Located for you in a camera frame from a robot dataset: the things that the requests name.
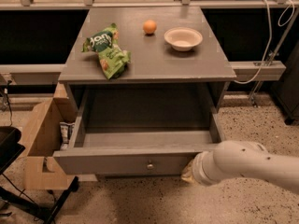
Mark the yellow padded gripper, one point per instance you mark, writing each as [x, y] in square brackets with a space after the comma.
[199, 168]

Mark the grey top drawer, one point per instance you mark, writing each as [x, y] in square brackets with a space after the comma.
[137, 153]

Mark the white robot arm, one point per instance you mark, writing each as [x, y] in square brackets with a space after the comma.
[233, 159]

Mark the metal drawer knob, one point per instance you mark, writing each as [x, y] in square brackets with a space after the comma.
[150, 166]

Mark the grey wooden cabinet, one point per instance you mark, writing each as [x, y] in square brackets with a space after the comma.
[76, 91]

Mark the dark cabinet at right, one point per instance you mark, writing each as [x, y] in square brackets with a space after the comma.
[286, 90]

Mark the packet inside cardboard box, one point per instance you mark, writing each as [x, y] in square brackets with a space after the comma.
[66, 130]

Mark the white bowl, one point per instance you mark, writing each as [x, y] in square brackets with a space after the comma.
[183, 38]

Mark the green snack bag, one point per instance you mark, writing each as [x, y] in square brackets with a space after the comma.
[112, 58]

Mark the cardboard box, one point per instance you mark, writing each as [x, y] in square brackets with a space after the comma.
[42, 137]

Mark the orange fruit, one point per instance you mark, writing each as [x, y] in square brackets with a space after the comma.
[149, 27]

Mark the metal railing frame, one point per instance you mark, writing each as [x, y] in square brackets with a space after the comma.
[152, 58]

